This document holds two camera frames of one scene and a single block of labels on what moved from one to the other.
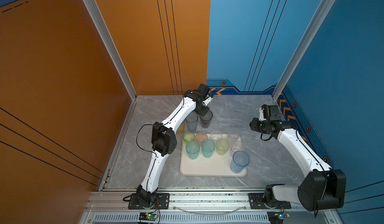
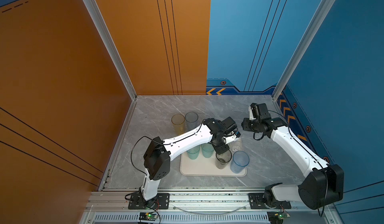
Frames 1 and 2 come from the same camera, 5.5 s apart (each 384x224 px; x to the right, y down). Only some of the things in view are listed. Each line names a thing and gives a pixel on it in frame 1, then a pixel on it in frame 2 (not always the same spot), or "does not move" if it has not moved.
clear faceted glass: x=235 y=146 does not move
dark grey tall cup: x=205 y=120 -> x=223 y=159
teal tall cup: x=208 y=146 does not move
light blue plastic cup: x=240 y=160 does not move
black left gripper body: x=203 y=110 -> x=220 y=146
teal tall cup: x=192 y=148 does not move
